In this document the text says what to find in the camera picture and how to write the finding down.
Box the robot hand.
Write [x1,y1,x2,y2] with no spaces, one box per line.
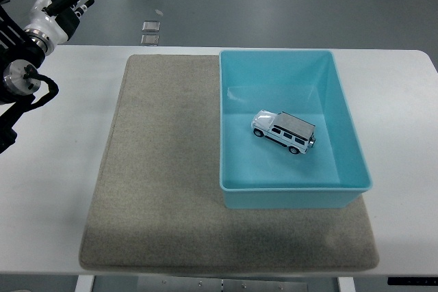
[23,0,103,47]

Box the white toy car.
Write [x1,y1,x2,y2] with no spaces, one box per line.
[250,109,317,155]

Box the blue plastic box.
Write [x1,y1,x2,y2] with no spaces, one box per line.
[218,49,373,210]

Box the beige felt mat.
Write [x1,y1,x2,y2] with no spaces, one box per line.
[78,53,380,271]

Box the white table leg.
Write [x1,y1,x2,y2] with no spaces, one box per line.
[337,276,357,292]
[74,275,95,292]

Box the grey metal plate with screws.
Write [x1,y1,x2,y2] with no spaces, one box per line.
[136,276,309,292]

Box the black table control panel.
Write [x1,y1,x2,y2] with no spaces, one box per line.
[387,276,438,287]

